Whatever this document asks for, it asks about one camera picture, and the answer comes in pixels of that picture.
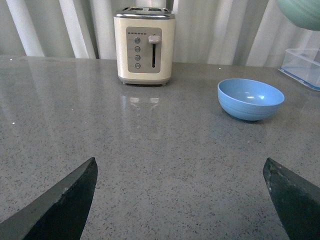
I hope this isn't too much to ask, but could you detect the cream two-slot toaster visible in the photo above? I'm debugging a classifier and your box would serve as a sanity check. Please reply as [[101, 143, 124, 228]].
[[113, 6, 176, 86]]

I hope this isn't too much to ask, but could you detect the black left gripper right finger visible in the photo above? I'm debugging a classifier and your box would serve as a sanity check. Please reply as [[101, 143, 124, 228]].
[[262, 157, 320, 240]]

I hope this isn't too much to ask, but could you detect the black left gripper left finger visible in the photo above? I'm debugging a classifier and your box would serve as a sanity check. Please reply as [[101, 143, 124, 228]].
[[0, 157, 98, 240]]

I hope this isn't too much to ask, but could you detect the green bowl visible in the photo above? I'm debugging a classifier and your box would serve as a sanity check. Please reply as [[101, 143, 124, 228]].
[[276, 0, 320, 31]]

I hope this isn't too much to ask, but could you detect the clear plastic storage container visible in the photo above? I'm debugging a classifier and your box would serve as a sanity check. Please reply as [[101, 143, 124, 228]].
[[279, 48, 320, 91]]

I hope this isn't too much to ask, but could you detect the blue bowl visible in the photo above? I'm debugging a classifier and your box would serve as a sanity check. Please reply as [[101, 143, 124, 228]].
[[217, 78, 285, 121]]

